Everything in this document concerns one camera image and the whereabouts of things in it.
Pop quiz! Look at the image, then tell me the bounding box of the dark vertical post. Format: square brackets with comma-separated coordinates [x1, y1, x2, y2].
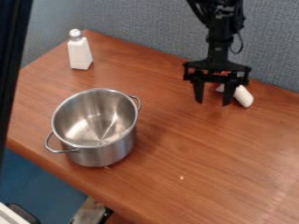
[0, 0, 33, 173]

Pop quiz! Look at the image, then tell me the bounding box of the white salt shaker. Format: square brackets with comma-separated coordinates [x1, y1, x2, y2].
[68, 29, 93, 70]

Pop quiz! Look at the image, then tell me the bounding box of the red and white toy mushroom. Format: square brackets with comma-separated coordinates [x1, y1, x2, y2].
[215, 72, 255, 108]

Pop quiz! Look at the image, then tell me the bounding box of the grey table leg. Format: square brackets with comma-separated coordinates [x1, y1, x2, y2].
[69, 197, 113, 224]

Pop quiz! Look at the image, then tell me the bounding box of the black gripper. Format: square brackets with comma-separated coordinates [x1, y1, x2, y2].
[182, 59, 251, 106]

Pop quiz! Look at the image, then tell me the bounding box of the stainless steel pot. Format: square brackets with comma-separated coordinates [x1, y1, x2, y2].
[44, 88, 142, 167]

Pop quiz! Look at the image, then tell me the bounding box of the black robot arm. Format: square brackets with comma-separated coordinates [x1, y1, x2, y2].
[182, 0, 251, 106]

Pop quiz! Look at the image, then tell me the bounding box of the white and black floor object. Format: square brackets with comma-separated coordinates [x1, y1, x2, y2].
[0, 202, 41, 224]

